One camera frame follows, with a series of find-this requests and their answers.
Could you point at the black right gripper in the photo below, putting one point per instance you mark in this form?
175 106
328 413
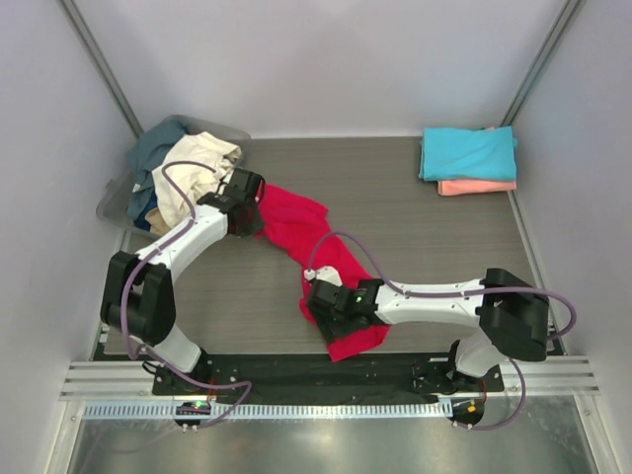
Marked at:
329 330

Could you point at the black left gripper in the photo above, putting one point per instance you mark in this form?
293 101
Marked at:
245 231

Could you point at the red pink t shirt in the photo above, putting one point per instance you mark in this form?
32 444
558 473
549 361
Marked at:
295 224

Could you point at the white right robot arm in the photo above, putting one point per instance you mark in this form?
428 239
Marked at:
507 317

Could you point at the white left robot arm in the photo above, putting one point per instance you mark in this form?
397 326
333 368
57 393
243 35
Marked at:
139 298

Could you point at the cream white t shirt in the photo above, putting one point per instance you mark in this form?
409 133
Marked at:
196 164

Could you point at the tan t shirt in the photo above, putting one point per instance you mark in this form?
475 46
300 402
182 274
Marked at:
161 222

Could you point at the grey-blue t shirt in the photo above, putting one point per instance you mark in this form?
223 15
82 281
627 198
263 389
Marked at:
147 154

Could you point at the dark blue t shirt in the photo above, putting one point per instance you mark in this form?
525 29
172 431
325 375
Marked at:
141 222

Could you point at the folded salmon t shirt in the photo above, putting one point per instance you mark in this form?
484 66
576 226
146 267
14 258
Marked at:
453 188

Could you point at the folded turquoise t shirt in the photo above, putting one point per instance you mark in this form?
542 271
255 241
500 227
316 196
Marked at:
449 153

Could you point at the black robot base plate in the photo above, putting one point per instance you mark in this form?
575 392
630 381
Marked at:
370 379

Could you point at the slotted cable duct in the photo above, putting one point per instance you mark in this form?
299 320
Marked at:
197 410

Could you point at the left corner aluminium post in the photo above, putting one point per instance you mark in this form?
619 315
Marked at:
80 27

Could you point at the corner aluminium post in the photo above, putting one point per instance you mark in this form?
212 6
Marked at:
80 27
570 11

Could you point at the right corner aluminium post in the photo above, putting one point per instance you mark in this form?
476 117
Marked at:
570 11

